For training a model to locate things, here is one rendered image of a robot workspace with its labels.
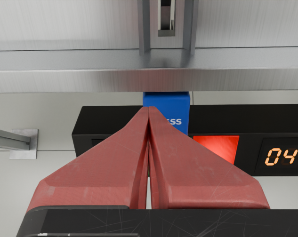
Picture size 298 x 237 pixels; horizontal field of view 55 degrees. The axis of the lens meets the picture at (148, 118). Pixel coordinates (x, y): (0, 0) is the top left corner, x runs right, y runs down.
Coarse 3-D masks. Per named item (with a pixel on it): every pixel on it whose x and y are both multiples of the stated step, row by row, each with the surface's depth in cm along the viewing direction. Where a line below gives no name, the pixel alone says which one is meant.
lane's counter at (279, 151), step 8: (264, 144) 18; (272, 144) 18; (280, 144) 18; (288, 144) 18; (296, 144) 18; (264, 152) 19; (272, 152) 19; (280, 152) 19; (288, 152) 19; (296, 152) 19; (264, 160) 19; (272, 160) 19; (280, 160) 19; (288, 160) 19; (296, 160) 19; (256, 168) 20; (264, 168) 20; (272, 168) 20; (280, 168) 20; (288, 168) 20; (296, 168) 20
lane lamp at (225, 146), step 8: (200, 136) 18; (208, 136) 18; (216, 136) 18; (224, 136) 18; (232, 136) 18; (208, 144) 18; (216, 144) 18; (224, 144) 18; (232, 144) 18; (216, 152) 19; (224, 152) 19; (232, 152) 19; (232, 160) 19
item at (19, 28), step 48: (0, 0) 13; (48, 0) 13; (96, 0) 13; (144, 0) 12; (192, 0) 12; (240, 0) 13; (288, 0) 13; (0, 48) 14; (48, 48) 14; (96, 48) 14; (144, 48) 14; (192, 48) 13
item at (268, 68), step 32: (0, 64) 13; (32, 64) 13; (64, 64) 13; (96, 64) 12; (128, 64) 12; (160, 64) 12; (192, 64) 12; (224, 64) 12; (256, 64) 12; (288, 64) 12
